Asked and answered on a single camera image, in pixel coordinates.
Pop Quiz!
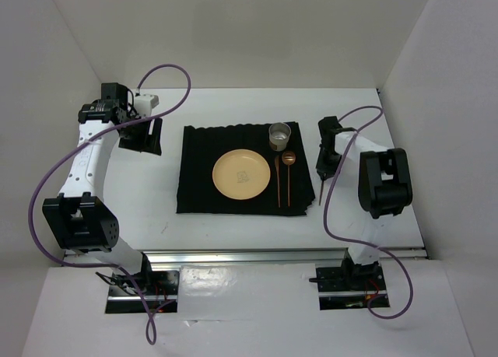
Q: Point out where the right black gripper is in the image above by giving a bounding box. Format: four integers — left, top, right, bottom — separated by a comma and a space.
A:
317, 148, 343, 180

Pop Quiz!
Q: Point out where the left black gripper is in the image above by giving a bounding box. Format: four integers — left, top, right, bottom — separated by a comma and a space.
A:
118, 113, 162, 156

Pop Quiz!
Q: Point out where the copper fork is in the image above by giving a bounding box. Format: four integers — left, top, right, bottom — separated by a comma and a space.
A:
318, 179, 324, 206

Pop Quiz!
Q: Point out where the copper spoon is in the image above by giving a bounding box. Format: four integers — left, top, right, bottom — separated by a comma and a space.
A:
282, 151, 296, 207

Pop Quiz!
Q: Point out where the black cloth placemat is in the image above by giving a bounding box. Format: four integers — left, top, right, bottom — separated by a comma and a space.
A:
177, 121, 315, 217

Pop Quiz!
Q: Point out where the copper knife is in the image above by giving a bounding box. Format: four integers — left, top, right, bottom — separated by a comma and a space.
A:
274, 155, 281, 208

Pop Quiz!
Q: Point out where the paper cup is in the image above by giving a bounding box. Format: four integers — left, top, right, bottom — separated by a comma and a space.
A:
268, 122, 292, 152

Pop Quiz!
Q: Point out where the beige plate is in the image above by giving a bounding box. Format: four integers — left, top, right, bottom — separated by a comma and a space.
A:
212, 149, 271, 201

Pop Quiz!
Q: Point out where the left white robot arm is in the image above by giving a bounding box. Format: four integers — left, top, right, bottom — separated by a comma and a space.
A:
42, 82, 162, 294

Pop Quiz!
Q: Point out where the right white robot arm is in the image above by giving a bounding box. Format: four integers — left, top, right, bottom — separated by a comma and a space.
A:
316, 116, 413, 290

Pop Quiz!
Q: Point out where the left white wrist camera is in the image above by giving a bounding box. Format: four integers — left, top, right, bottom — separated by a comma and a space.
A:
133, 93, 160, 117

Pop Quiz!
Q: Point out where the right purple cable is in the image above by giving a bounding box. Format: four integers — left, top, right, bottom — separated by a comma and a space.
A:
323, 106, 414, 320

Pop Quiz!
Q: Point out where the purple cable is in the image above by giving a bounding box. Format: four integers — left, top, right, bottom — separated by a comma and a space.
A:
29, 63, 192, 345
323, 106, 414, 320

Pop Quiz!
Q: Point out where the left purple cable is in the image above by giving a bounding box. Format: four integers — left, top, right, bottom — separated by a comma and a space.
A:
29, 63, 192, 345

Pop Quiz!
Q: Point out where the aluminium table frame rail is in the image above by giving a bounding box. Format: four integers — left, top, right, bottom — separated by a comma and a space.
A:
61, 89, 429, 267

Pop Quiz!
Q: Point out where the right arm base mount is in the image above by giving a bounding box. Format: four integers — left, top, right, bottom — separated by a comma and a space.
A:
308, 265, 390, 310

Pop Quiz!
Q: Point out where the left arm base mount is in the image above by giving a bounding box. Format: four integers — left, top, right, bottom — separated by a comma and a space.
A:
96, 269, 180, 314

